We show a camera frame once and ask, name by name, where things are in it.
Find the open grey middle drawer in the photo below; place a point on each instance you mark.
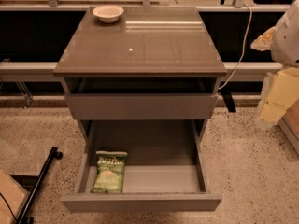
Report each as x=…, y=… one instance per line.
x=146, y=188

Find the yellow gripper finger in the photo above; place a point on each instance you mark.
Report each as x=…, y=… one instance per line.
x=279, y=92
x=264, y=41

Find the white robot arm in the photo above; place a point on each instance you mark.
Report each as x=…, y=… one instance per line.
x=286, y=38

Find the green jalapeno chip bag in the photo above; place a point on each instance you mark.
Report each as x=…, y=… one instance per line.
x=110, y=167

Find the white bowl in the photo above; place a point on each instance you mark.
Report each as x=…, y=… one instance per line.
x=108, y=13

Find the black metal stand leg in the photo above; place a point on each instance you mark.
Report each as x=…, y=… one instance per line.
x=23, y=217

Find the grey metal railing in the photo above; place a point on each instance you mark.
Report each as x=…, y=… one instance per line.
x=43, y=71

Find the grey drawer cabinet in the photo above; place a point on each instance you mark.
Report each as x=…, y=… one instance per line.
x=143, y=42

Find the grey top drawer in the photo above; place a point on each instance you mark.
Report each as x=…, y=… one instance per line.
x=143, y=98

